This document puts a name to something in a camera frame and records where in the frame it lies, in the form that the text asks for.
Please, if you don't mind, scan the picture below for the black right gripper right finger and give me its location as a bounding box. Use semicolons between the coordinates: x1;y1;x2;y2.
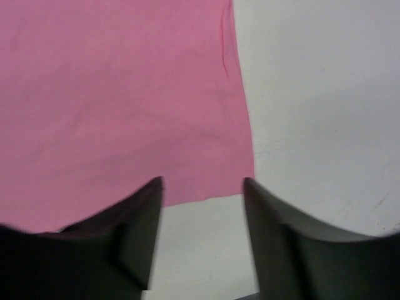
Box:
243;178;399;299

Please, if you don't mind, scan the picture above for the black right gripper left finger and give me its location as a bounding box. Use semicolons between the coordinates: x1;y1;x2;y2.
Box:
1;177;163;299

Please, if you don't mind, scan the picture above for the pink polo shirt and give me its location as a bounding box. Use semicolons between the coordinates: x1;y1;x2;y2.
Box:
1;0;254;232

